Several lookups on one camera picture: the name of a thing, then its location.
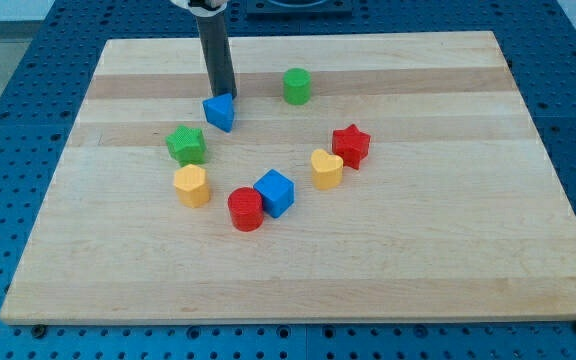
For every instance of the green cylinder block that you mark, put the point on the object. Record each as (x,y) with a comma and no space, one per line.
(297,86)

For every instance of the yellow hexagon block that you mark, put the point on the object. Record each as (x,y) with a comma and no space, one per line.
(192,186)

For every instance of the white rod mount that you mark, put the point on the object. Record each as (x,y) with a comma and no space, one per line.
(202,8)

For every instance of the red cylinder block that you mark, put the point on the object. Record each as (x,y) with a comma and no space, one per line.
(246,209)

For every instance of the blue cube block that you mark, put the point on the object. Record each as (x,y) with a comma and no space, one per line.
(277,192)

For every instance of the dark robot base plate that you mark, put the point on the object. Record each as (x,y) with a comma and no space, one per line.
(257,8)

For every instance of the wooden board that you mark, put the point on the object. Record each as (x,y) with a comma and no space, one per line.
(455,215)

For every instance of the red star block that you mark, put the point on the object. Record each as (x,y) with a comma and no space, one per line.
(351,144)

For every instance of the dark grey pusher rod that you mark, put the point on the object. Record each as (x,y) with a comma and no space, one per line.
(217,55)

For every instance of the green star block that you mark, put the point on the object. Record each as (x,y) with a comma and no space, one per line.
(186,145)

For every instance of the blue triangle block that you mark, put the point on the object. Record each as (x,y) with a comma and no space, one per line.
(219,112)

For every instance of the yellow heart block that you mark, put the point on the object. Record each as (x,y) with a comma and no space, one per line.
(326,169)

